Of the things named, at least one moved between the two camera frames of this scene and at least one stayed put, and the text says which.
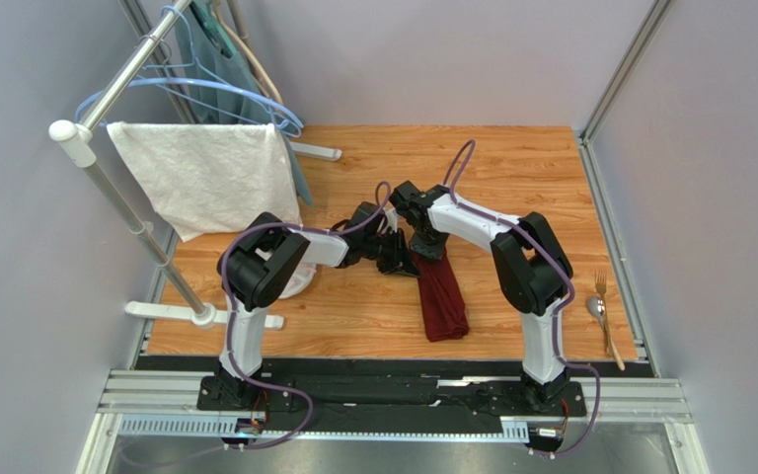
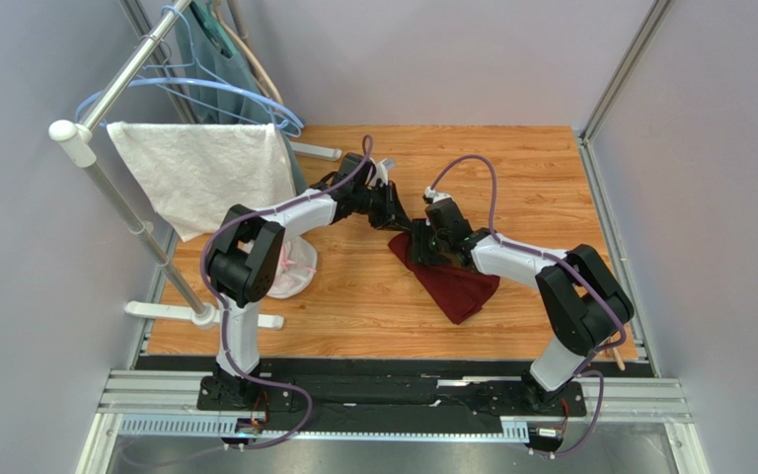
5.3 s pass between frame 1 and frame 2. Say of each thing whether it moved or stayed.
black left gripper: moved
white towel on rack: stayed
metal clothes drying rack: stayed
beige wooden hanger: stayed
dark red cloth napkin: moved
